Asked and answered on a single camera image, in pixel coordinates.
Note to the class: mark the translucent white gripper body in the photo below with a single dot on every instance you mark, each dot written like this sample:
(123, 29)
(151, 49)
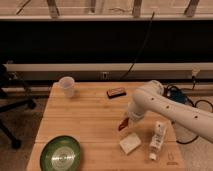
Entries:
(131, 119)

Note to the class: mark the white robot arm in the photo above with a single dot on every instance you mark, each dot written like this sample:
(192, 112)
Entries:
(149, 97)

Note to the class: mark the white sponge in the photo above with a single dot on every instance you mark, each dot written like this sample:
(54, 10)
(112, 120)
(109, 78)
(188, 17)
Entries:
(130, 143)

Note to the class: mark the white tube bottle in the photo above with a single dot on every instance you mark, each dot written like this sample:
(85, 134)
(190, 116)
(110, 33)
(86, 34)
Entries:
(157, 140)

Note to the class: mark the dark red rectangular block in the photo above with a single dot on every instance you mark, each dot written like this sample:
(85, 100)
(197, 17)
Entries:
(116, 92)

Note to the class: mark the clear plastic measuring cup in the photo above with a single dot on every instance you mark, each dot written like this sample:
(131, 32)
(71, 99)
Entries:
(67, 85)

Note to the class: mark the green round plate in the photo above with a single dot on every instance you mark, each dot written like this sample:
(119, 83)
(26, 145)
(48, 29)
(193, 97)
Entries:
(62, 153)

